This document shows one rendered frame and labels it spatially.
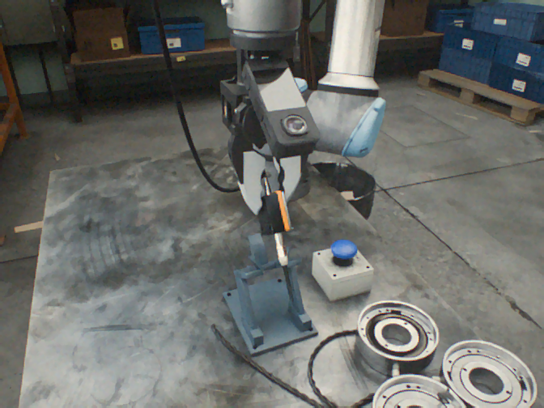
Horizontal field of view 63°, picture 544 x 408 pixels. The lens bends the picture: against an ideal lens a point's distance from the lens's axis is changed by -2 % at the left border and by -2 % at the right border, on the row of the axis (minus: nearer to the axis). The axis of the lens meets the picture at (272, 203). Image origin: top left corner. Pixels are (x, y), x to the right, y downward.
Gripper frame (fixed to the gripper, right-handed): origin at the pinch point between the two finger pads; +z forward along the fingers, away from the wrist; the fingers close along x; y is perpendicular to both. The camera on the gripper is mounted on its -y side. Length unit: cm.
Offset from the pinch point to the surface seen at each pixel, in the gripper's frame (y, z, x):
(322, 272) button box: 3.4, 16.4, -10.0
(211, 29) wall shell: 378, 47, -98
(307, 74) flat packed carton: 324, 83, -170
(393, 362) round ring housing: -15.3, 16.3, -9.8
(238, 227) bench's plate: 24.6, 19.8, -3.5
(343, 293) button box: 0.0, 18.6, -11.9
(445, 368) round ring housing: -18.4, 16.8, -15.5
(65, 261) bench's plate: 26.4, 19.8, 27.6
